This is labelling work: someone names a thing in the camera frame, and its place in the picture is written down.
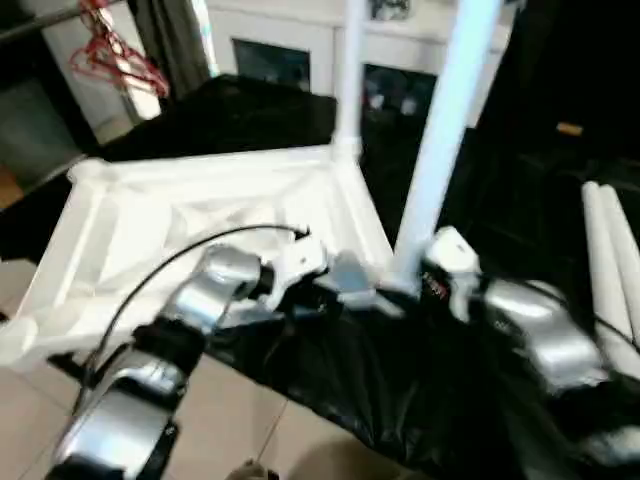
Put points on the white plastic table leg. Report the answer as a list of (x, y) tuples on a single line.
[(600, 260), (350, 80), (628, 240), (445, 130)]

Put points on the white plastic table top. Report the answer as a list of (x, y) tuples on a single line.
[(150, 210)]

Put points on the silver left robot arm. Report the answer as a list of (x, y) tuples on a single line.
[(170, 340)]

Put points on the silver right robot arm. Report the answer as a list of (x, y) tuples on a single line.
[(540, 335)]

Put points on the black plastic mat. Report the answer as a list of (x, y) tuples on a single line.
[(380, 390)]

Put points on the small yellow label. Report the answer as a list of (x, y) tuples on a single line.
[(569, 128)]

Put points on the white cabinet with glass doors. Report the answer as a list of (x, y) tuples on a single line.
[(300, 40)]

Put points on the dark object on cabinet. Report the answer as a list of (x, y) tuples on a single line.
[(390, 8)]

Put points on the grey curtain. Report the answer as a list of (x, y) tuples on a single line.
[(175, 40)]

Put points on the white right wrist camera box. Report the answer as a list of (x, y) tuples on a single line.
[(450, 260)]

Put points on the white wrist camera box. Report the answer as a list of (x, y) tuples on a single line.
[(450, 260), (298, 262)]

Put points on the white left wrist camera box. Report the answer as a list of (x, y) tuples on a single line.
[(298, 262)]

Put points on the dark metal clothes rail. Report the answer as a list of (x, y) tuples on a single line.
[(45, 18)]

